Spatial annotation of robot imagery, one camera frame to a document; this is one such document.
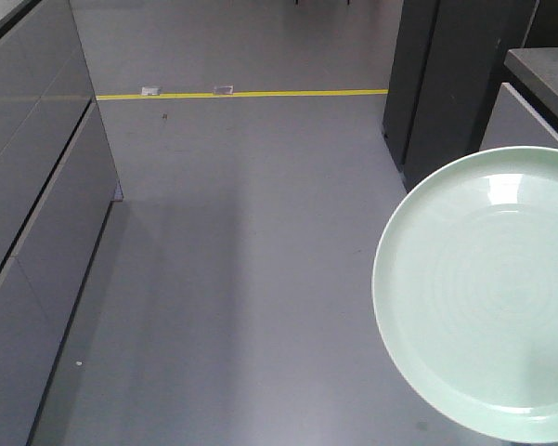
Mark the light green round plate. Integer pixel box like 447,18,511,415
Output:
371,146,558,443

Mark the grey left cabinet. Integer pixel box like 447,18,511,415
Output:
0,1,119,445

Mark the dark kitchen island cabinet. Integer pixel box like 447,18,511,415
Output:
382,1,558,190

